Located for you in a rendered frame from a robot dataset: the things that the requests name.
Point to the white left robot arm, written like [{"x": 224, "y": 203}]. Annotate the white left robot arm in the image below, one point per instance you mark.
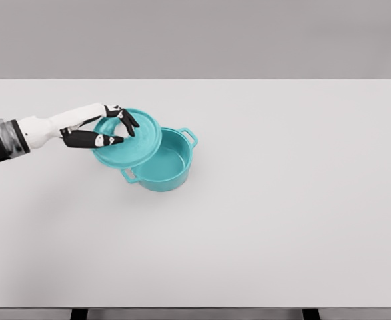
[{"x": 32, "y": 130}]

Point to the teal pot lid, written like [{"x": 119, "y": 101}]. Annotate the teal pot lid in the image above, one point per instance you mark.
[{"x": 142, "y": 141}]

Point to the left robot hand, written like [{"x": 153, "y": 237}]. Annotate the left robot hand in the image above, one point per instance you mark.
[{"x": 77, "y": 116}]

